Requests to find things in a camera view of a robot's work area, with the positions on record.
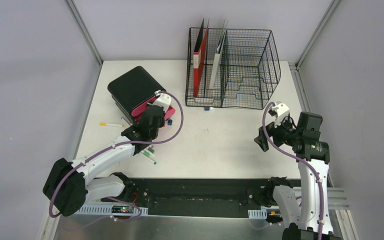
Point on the white cable duct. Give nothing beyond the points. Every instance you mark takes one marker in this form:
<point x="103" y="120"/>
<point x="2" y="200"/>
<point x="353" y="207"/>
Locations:
<point x="108" y="210"/>
<point x="257" y="214"/>

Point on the white cable duct right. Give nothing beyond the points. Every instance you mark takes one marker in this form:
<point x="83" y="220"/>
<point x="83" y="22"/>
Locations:
<point x="257" y="214"/>

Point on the red notebook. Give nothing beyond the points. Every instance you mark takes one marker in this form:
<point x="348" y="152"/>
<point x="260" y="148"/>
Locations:
<point x="199" y="56"/>

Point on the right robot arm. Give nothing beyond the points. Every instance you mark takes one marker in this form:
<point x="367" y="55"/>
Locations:
<point x="308" y="219"/>

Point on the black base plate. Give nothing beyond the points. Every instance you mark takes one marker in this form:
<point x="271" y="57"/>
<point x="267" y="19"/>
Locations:
<point x="199" y="197"/>

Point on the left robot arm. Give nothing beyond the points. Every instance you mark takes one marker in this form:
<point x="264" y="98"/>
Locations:
<point x="71" y="184"/>

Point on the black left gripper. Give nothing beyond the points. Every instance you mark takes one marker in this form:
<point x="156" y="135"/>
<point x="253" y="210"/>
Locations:
<point x="154" y="112"/>

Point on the teal tipped white pen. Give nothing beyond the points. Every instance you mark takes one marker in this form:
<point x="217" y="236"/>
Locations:
<point x="148" y="157"/>

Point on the white cable duct left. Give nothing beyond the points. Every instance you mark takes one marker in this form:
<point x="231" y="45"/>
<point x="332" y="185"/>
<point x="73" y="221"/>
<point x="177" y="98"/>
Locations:
<point x="108" y="210"/>

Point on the black pink drawer unit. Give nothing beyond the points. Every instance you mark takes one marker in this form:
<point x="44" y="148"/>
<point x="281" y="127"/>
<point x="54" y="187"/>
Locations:
<point x="134" y="91"/>

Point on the black wire mesh organizer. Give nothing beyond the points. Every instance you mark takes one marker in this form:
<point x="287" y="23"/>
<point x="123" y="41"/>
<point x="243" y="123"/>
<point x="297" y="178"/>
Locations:
<point x="245" y="76"/>

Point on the white pen orange cap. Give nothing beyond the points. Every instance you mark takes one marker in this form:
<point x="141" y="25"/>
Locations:
<point x="111" y="125"/>

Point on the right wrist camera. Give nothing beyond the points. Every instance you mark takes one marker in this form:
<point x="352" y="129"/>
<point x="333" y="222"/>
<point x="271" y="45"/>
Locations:
<point x="280" y="111"/>

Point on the small blue white cap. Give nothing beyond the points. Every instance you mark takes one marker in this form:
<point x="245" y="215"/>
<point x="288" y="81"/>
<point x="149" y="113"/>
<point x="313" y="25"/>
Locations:
<point x="209" y="108"/>

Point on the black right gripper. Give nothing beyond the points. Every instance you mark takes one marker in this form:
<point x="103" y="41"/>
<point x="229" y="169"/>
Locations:
<point x="272" y="131"/>

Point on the grey notebook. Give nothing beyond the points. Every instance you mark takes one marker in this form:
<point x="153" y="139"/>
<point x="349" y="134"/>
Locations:
<point x="218" y="55"/>

